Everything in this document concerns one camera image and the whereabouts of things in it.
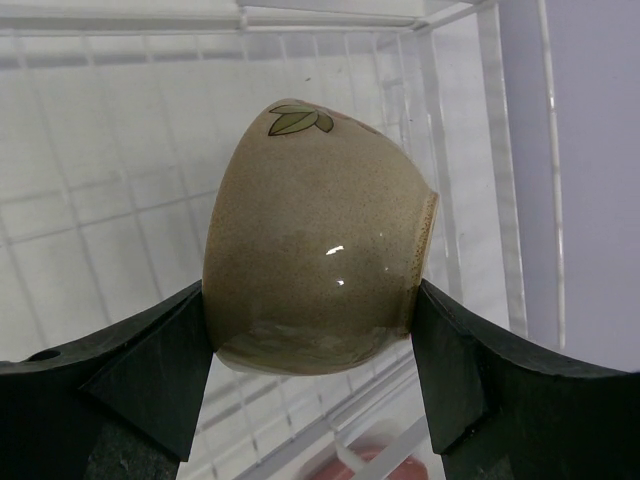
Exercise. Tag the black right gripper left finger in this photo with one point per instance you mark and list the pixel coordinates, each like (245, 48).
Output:
(120, 403)

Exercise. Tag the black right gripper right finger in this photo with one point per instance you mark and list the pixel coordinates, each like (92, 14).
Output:
(501, 407)

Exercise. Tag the beige ceramic bowl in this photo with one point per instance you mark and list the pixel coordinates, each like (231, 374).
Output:
(316, 246)

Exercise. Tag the white wire dish rack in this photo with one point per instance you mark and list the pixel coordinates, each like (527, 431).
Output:
(118, 122)

